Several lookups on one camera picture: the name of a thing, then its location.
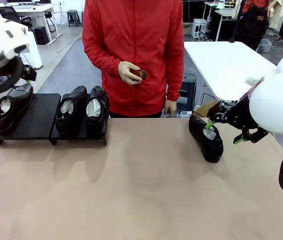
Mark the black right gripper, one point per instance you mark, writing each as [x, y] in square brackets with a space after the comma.
[241, 113]

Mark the black computer tower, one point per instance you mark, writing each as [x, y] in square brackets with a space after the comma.
[41, 35]

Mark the grey step stool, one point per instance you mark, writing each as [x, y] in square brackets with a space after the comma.
[74, 18]

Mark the black swivel office chair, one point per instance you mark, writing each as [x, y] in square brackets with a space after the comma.
[9, 15]

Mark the person in black overalls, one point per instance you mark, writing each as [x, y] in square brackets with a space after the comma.
[255, 25]

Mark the white table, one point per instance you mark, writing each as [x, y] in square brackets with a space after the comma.
[219, 65]

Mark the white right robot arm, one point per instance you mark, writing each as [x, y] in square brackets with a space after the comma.
[276, 105]

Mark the person's right hand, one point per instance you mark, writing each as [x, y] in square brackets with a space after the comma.
[125, 72]

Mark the white narrow desk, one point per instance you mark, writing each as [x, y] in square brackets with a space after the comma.
[225, 12]

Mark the person's left hand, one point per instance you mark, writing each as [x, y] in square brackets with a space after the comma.
[170, 108]

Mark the white office desk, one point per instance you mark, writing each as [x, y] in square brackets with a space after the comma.
[39, 10]

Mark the person's right forearm red sleeve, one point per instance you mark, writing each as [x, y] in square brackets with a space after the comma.
[101, 60]

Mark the person's left forearm red sleeve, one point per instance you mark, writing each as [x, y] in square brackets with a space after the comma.
[176, 82]

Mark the grey plastic bin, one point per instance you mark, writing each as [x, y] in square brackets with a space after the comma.
[264, 46]

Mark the white air purifier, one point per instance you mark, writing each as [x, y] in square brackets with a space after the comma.
[34, 55]

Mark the cardboard box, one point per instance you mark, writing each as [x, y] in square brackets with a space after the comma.
[201, 110]

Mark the black leather shoe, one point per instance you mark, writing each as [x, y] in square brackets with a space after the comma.
[14, 105]
[96, 125]
[69, 125]
[211, 152]

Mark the brown shoe brush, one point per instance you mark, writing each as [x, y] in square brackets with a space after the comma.
[140, 74]

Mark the white computer case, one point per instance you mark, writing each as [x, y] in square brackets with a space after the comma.
[199, 28]

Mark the black stool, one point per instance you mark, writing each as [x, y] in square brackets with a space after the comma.
[189, 87]

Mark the person in red jacket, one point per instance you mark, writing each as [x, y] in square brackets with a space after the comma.
[136, 37]

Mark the white paper shoe stuffing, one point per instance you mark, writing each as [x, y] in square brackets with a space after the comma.
[210, 133]
[67, 107]
[6, 106]
[92, 108]

